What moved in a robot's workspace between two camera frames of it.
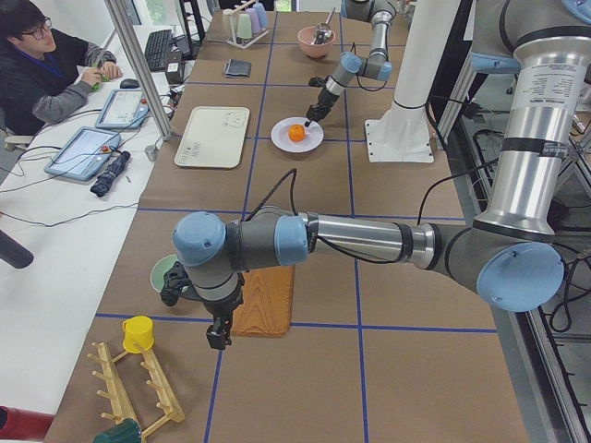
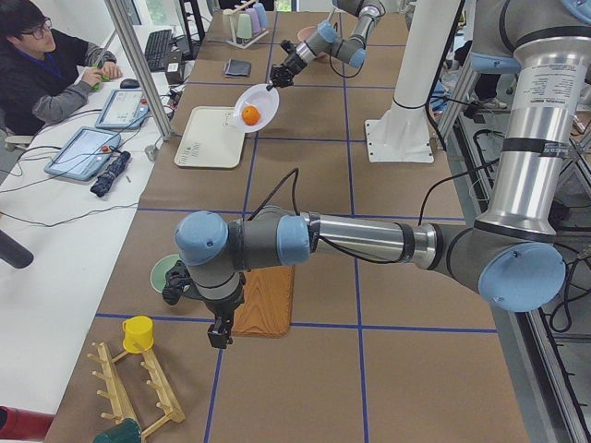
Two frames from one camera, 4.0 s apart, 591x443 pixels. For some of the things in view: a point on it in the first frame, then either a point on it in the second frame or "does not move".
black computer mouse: [129, 83] does not move
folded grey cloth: [237, 68] does not move
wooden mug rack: [115, 393] does not move
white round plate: [314, 135] to [266, 101]
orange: [296, 132] to [250, 114]
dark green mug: [126, 431] does not move
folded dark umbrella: [100, 186] does not move
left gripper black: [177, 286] does not move
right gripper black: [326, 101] to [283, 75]
